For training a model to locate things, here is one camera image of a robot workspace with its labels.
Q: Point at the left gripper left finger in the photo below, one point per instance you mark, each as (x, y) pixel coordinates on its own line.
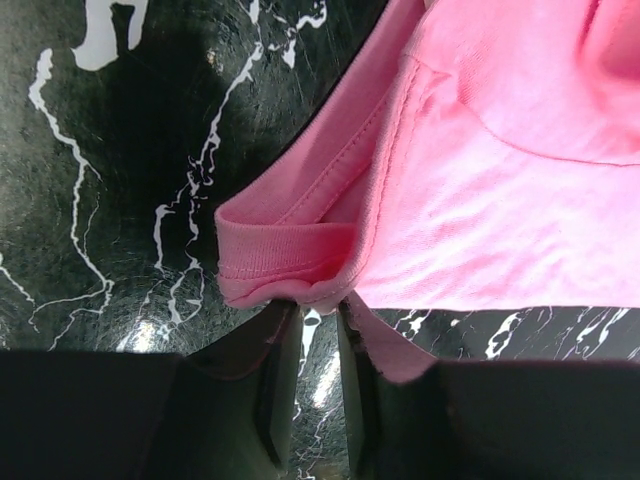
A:
(238, 396)

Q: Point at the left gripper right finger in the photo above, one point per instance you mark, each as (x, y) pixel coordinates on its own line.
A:
(391, 399)

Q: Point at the pink t shirt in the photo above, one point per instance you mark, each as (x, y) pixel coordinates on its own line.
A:
(477, 155)

